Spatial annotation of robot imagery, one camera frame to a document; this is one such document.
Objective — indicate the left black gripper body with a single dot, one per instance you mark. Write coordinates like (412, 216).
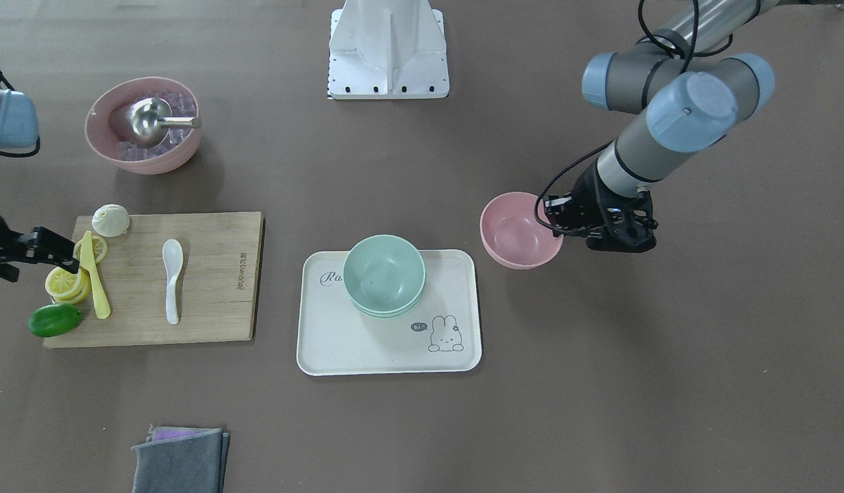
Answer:
(589, 198)

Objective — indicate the yellow plastic knife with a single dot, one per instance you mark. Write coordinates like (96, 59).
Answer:
(101, 304)

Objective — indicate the large pink ice bowl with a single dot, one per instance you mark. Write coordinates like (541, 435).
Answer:
(108, 132)

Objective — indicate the green bowl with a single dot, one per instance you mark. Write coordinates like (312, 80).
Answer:
(384, 276)

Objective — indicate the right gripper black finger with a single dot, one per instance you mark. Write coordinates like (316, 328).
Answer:
(44, 246)

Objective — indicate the white ceramic spoon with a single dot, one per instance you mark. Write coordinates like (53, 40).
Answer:
(173, 261)

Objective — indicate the lemon slices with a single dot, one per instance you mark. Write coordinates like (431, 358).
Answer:
(65, 287)

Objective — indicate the grey folded cloth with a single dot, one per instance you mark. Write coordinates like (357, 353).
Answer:
(181, 459)

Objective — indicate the metal scoop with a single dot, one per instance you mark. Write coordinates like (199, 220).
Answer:
(147, 122)

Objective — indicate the cream serving tray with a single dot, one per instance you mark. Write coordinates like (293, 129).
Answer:
(441, 333)

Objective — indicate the green lime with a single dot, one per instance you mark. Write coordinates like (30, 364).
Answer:
(54, 320)

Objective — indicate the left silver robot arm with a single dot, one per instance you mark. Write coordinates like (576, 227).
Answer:
(681, 105)

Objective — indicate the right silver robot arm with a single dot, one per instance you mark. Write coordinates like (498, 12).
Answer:
(20, 138)

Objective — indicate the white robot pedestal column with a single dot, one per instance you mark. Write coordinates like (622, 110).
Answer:
(395, 50)

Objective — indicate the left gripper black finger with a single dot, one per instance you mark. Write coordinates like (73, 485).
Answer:
(563, 215)

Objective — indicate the bamboo cutting board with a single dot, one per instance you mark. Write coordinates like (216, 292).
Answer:
(217, 288)

